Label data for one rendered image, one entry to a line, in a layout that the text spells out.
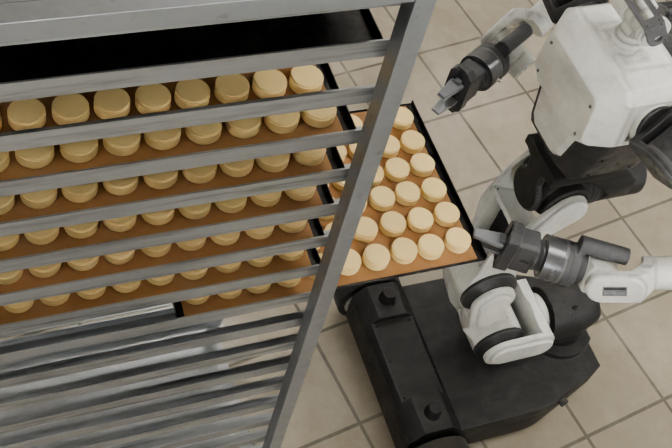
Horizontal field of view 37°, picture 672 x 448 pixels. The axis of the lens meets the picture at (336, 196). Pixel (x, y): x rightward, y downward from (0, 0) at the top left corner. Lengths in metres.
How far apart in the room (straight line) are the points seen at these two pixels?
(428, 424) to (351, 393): 0.32
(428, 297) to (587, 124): 1.15
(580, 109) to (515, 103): 1.83
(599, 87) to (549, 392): 1.22
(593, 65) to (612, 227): 1.67
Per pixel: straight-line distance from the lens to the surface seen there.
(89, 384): 1.89
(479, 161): 3.52
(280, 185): 1.48
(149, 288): 1.69
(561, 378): 2.94
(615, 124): 1.91
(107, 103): 1.42
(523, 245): 1.95
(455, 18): 3.98
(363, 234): 1.89
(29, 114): 1.41
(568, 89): 1.96
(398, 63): 1.30
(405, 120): 2.09
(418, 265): 1.91
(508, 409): 2.84
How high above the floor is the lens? 2.58
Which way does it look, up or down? 52 degrees down
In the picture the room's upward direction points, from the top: 17 degrees clockwise
